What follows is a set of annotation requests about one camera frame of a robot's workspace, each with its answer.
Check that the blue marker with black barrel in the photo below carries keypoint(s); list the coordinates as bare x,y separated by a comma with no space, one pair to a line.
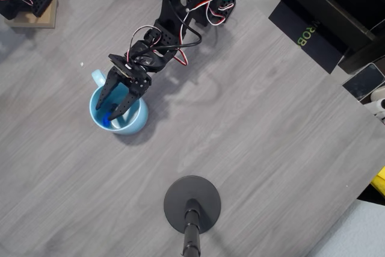
106,121

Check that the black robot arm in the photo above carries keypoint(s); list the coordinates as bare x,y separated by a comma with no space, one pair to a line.
171,4

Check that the light blue ceramic mug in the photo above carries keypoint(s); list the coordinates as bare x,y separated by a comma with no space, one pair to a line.
143,117

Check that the wooden base board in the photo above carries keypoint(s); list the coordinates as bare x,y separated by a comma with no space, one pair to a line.
30,23

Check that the black box with green letters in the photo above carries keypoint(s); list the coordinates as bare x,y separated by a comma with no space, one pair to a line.
288,16

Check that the black smartphone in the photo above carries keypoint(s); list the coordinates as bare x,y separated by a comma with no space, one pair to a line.
365,81

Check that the white plastic device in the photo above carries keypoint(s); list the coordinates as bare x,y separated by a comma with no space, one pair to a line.
379,94

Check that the yellow object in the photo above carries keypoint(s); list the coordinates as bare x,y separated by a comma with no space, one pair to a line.
380,181

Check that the light grey cloth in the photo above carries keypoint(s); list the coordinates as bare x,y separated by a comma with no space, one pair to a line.
361,233

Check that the black gripper camera mount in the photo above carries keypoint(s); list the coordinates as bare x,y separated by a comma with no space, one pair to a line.
118,63

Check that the black round-base camera stand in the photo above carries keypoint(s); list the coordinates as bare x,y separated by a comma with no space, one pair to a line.
180,190

